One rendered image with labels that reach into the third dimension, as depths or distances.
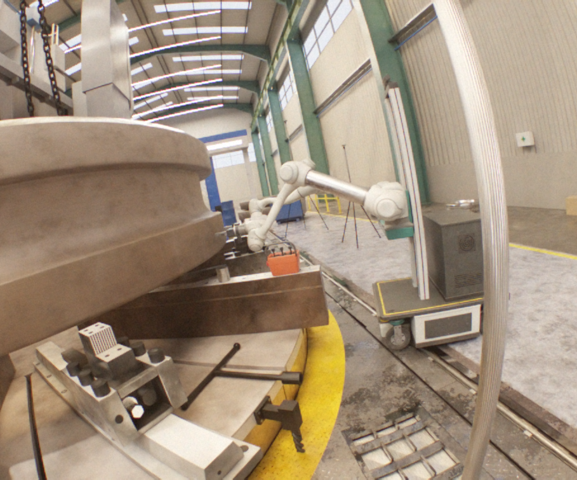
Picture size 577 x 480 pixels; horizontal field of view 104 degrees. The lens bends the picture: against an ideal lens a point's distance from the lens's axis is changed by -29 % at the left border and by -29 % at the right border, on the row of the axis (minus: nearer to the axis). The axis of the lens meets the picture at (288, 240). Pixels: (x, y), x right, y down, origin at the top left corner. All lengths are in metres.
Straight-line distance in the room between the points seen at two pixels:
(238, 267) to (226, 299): 0.92
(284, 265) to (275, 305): 0.28
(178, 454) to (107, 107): 5.90
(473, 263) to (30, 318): 2.38
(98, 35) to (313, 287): 6.36
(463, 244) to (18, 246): 2.39
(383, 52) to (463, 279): 9.92
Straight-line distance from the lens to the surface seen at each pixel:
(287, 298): 2.02
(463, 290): 2.20
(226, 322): 2.20
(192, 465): 1.10
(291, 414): 1.41
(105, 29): 7.12
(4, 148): 1.46
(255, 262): 3.02
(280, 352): 1.87
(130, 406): 1.26
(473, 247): 2.13
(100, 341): 1.32
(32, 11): 9.93
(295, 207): 11.38
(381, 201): 1.68
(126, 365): 1.26
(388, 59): 11.41
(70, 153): 1.53
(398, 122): 2.09
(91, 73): 6.76
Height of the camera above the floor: 1.21
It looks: 9 degrees down
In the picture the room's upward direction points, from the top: 11 degrees counter-clockwise
